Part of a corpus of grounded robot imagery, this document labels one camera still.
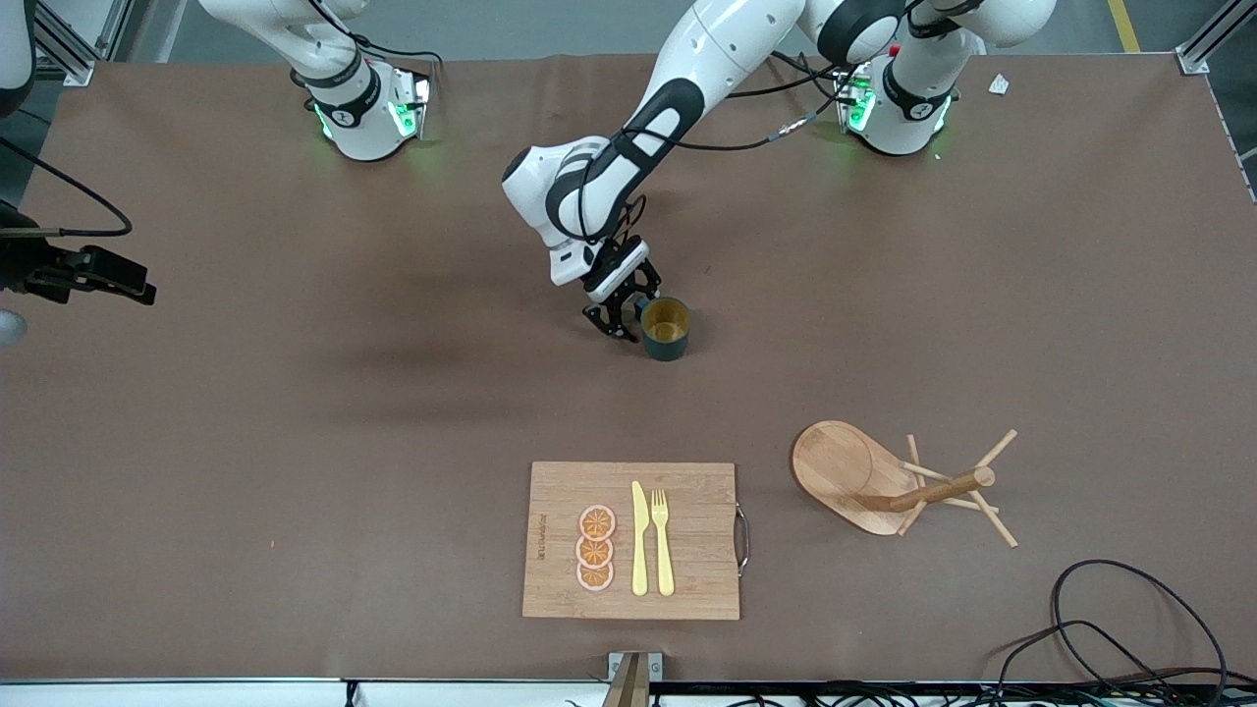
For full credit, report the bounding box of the yellow plastic fork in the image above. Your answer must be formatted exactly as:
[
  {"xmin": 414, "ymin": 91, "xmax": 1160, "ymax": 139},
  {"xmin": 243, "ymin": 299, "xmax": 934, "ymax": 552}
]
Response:
[{"xmin": 651, "ymin": 489, "xmax": 676, "ymax": 597}]

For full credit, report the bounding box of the bamboo cutting board with handle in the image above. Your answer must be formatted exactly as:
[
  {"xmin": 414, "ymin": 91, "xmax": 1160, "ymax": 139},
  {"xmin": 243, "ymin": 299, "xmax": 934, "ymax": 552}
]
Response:
[{"xmin": 521, "ymin": 462, "xmax": 752, "ymax": 622}]

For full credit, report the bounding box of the teal cup with yellow interior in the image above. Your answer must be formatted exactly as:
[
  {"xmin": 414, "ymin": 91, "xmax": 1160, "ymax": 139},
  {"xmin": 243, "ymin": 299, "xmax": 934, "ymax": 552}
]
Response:
[{"xmin": 638, "ymin": 298, "xmax": 691, "ymax": 362}]

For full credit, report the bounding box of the black right base cable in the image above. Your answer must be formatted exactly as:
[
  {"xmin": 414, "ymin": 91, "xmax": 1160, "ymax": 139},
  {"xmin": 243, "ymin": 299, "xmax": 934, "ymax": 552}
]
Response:
[{"xmin": 349, "ymin": 34, "xmax": 443, "ymax": 70}]

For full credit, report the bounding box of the black looped floor cable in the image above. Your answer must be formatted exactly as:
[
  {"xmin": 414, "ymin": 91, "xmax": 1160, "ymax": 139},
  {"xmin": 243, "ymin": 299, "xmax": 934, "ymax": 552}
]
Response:
[
  {"xmin": 994, "ymin": 619, "xmax": 1257, "ymax": 707},
  {"xmin": 1051, "ymin": 560, "xmax": 1230, "ymax": 693}
]

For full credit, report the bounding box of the black base cable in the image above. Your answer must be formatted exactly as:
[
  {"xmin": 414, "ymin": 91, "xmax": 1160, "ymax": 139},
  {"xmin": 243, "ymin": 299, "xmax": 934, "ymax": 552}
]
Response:
[
  {"xmin": 766, "ymin": 49, "xmax": 857, "ymax": 105},
  {"xmin": 349, "ymin": 34, "xmax": 443, "ymax": 70}
]

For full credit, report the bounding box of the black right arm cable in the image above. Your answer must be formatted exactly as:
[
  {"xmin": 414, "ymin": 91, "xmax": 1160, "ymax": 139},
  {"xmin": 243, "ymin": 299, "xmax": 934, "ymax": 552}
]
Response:
[{"xmin": 0, "ymin": 137, "xmax": 134, "ymax": 239}]

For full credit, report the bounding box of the brown table mat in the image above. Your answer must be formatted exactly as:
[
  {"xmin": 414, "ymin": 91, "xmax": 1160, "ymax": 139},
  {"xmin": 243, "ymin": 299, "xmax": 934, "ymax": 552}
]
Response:
[{"xmin": 0, "ymin": 51, "xmax": 1257, "ymax": 683}]

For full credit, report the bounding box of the metal table edge bracket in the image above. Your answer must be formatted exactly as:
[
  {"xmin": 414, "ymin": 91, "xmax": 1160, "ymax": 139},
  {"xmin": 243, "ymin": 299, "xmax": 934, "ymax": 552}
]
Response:
[{"xmin": 607, "ymin": 651, "xmax": 664, "ymax": 707}]

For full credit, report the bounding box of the yellow plastic knife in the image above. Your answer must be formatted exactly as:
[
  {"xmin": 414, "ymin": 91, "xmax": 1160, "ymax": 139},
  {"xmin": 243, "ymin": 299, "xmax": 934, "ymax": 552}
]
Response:
[{"xmin": 631, "ymin": 480, "xmax": 650, "ymax": 597}]

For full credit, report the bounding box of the black left base cable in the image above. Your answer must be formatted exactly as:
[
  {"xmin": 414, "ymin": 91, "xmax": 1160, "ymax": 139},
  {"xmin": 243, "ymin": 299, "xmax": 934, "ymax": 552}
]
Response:
[{"xmin": 766, "ymin": 49, "xmax": 857, "ymax": 105}]

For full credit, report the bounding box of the wooden mug rack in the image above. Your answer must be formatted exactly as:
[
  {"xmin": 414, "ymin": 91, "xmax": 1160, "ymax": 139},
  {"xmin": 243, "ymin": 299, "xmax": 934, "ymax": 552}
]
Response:
[{"xmin": 792, "ymin": 420, "xmax": 1019, "ymax": 549}]

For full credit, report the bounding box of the aluminium frame profile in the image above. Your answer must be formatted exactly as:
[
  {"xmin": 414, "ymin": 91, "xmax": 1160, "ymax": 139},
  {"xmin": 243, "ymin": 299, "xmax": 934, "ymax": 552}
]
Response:
[
  {"xmin": 1174, "ymin": 0, "xmax": 1257, "ymax": 76},
  {"xmin": 34, "ymin": 0, "xmax": 134, "ymax": 87}
]

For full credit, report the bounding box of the white table edge rail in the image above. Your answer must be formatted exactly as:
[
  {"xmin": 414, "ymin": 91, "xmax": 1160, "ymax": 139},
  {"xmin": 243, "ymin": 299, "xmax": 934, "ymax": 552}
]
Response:
[{"xmin": 0, "ymin": 678, "xmax": 610, "ymax": 707}]

